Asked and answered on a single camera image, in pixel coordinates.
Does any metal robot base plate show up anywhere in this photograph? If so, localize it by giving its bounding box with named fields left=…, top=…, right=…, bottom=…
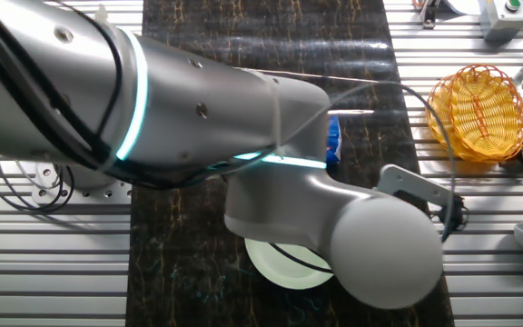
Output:
left=29, top=161, right=133, bottom=206

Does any pale green round plate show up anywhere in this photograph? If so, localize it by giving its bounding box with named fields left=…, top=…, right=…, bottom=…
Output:
left=243, top=238, right=335, bottom=291

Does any black marble pattern mat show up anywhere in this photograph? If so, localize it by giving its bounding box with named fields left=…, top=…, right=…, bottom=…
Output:
left=124, top=0, right=456, bottom=327

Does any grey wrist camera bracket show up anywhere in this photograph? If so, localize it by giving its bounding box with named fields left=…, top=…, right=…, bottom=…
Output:
left=376, top=163, right=469, bottom=233

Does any grey emergency button box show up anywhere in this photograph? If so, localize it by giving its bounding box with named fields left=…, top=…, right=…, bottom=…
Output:
left=478, top=0, right=523, bottom=45

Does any blue tissue pack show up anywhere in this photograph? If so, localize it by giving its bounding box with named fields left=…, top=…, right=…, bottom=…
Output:
left=325, top=115, right=343, bottom=165

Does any metal bracket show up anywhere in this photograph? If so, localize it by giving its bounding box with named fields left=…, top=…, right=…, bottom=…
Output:
left=413, top=0, right=444, bottom=30

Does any yellow wicker basket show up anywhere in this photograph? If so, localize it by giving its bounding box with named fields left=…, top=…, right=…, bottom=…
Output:
left=425, top=63, right=523, bottom=164

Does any black base cable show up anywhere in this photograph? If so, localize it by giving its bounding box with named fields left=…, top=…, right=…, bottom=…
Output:
left=0, top=152, right=75, bottom=213

